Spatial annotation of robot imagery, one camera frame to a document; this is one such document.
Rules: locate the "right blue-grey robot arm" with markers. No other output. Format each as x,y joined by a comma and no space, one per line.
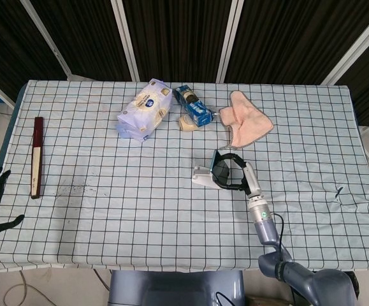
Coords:
267,229

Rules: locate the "large white-blue paper package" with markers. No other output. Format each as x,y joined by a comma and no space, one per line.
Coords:
142,111

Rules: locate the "dark red folded fan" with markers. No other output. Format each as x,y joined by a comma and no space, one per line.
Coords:
37,159

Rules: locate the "black smartphone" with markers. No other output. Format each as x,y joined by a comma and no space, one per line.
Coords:
222,170

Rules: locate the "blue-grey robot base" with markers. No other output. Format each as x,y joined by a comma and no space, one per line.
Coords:
171,287

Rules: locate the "blue cardboard box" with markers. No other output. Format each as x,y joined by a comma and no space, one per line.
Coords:
197,110

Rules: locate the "checkered light blue tablecloth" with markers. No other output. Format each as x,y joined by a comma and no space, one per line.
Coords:
139,216

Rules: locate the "pink cloth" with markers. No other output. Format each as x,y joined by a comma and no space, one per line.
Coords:
244,124

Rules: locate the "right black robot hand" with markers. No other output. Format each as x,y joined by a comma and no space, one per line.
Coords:
251,178

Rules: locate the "beige bottle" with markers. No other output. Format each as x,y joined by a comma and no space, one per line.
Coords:
187,124

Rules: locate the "white folding phone stand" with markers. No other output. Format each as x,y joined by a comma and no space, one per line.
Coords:
203,180

